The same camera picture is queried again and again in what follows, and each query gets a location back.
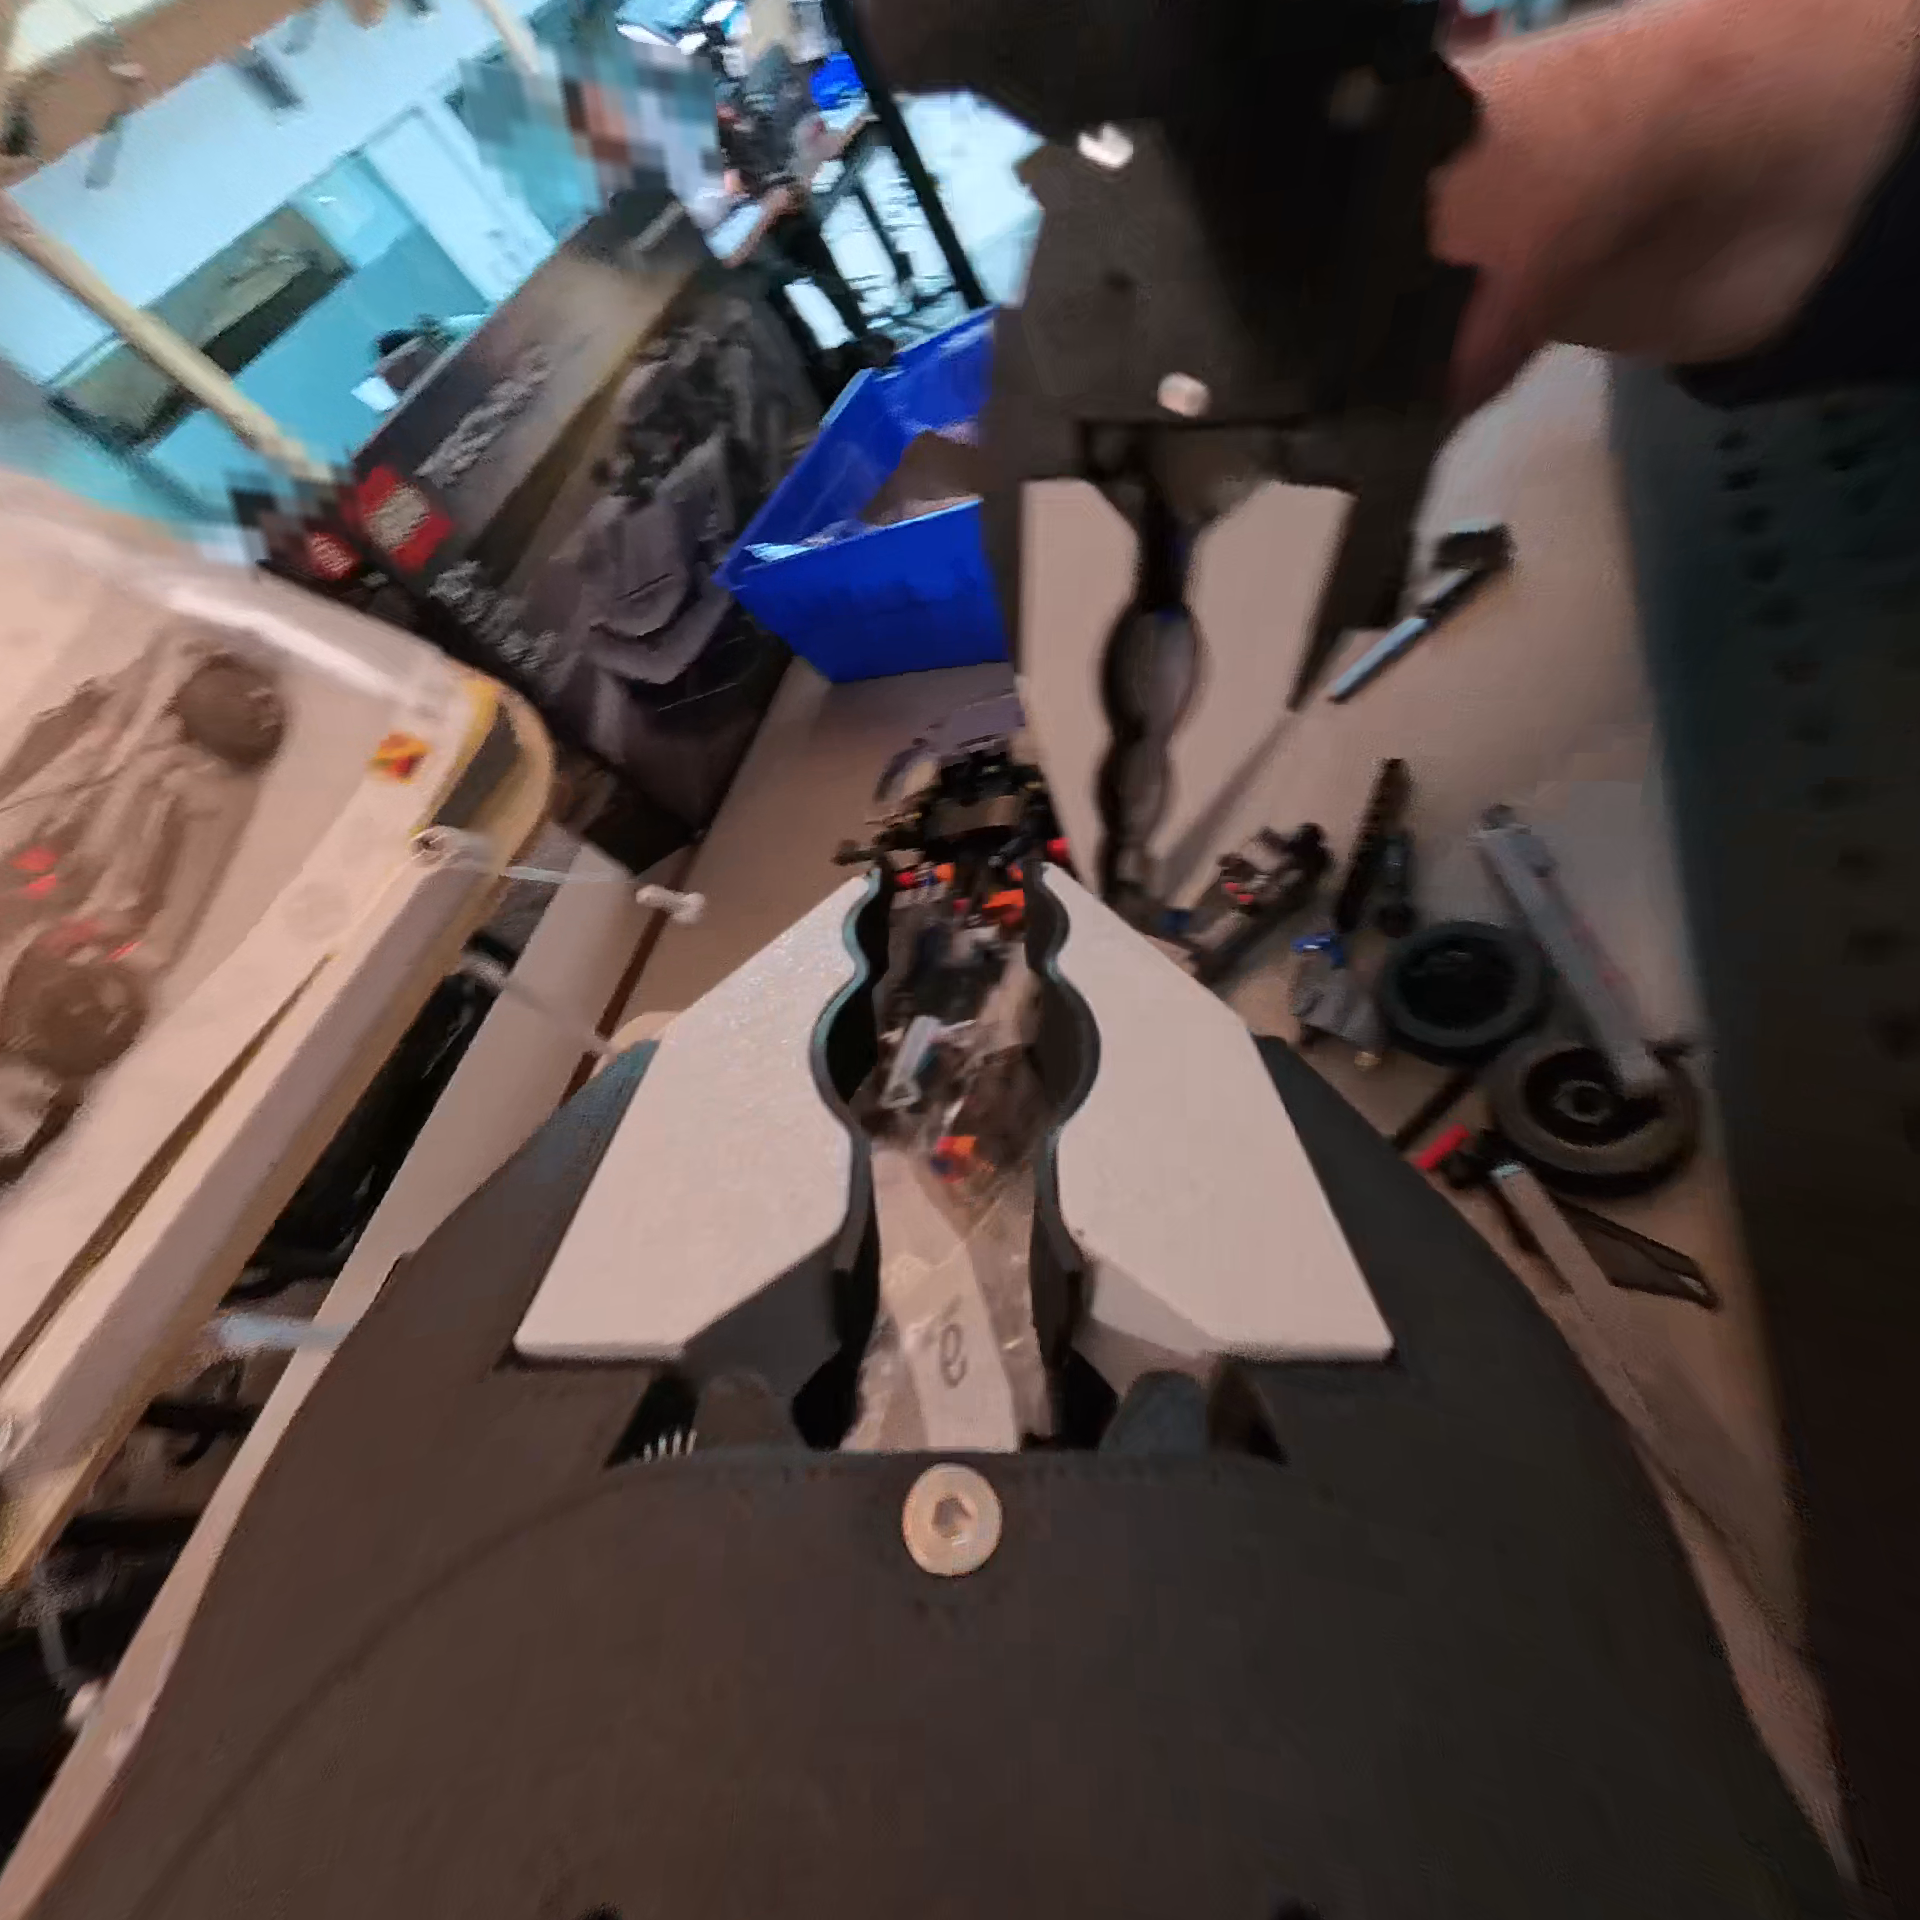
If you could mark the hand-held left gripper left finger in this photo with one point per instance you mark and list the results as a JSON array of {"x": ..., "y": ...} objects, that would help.
[{"x": 705, "y": 1184}]

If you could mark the white book stand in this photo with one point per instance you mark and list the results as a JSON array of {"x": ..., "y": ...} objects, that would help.
[{"x": 300, "y": 1080}]

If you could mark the dark lego set box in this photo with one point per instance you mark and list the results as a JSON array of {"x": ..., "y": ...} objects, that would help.
[{"x": 600, "y": 495}]

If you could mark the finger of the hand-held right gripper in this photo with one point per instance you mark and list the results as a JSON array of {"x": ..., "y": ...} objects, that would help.
[
  {"x": 1260, "y": 631},
  {"x": 1064, "y": 631}
]

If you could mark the plain grey lego panel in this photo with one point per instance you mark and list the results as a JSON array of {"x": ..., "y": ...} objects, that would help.
[{"x": 1568, "y": 945}]

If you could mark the person's right forearm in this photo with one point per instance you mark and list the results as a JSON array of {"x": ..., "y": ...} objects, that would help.
[{"x": 1890, "y": 300}]

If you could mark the person's right hand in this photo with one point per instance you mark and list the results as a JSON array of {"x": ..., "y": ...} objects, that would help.
[{"x": 1651, "y": 180}]

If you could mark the plastic bag of lego parts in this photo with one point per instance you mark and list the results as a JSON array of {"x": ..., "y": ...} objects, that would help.
[{"x": 960, "y": 1184}]

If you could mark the black curved lego panel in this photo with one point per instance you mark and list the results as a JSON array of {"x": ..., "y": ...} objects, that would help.
[{"x": 1643, "y": 1261}]

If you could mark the brown cardboard piece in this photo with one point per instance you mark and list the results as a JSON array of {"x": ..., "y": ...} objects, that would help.
[{"x": 930, "y": 476}]

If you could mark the blue plastic bin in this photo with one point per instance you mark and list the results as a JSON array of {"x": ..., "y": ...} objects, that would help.
[{"x": 884, "y": 601}]

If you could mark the red lego axle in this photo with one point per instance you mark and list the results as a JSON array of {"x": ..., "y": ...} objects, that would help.
[{"x": 1442, "y": 1153}]

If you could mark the black metal pole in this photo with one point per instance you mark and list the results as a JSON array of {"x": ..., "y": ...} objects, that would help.
[{"x": 930, "y": 210}]

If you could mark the lego instruction booklet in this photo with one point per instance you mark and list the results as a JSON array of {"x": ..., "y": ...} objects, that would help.
[{"x": 181, "y": 780}]

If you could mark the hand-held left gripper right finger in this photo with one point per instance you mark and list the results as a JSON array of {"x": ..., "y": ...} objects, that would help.
[{"x": 1200, "y": 1184}]

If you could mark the lego car chassis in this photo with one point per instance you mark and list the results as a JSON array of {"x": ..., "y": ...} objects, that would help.
[{"x": 974, "y": 840}]

